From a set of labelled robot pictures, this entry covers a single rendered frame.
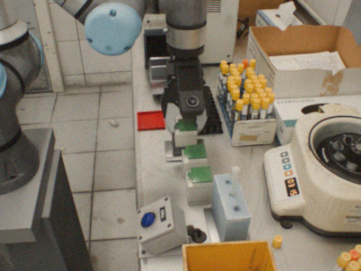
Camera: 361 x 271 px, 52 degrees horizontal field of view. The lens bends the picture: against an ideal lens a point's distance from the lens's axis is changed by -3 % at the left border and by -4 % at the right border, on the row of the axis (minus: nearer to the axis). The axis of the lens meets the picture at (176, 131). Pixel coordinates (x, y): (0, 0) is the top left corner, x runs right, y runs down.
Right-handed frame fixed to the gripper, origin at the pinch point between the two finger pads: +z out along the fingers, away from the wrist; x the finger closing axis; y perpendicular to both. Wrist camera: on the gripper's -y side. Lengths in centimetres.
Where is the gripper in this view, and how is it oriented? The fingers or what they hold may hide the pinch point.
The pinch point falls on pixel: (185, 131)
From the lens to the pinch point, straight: 83.3
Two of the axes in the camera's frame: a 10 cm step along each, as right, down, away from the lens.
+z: 0.0, 7.7, 6.4
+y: -0.9, -6.4, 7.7
